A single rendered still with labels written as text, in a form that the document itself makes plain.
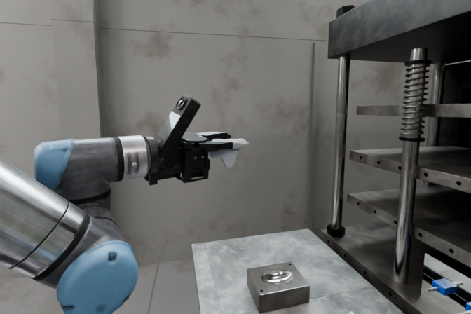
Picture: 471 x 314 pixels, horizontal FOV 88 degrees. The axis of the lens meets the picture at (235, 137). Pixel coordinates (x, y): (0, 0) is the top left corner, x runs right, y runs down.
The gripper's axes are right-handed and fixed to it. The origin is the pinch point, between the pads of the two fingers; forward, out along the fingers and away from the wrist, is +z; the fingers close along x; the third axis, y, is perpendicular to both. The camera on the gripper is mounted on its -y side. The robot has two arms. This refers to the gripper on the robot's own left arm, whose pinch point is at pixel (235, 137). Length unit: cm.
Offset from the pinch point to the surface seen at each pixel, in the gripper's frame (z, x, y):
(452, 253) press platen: 79, 30, 41
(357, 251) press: 89, -5, 68
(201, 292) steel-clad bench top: 9, -26, 70
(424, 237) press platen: 83, 20, 42
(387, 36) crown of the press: 79, -8, -35
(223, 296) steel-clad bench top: 15, -19, 69
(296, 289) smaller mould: 35, -1, 60
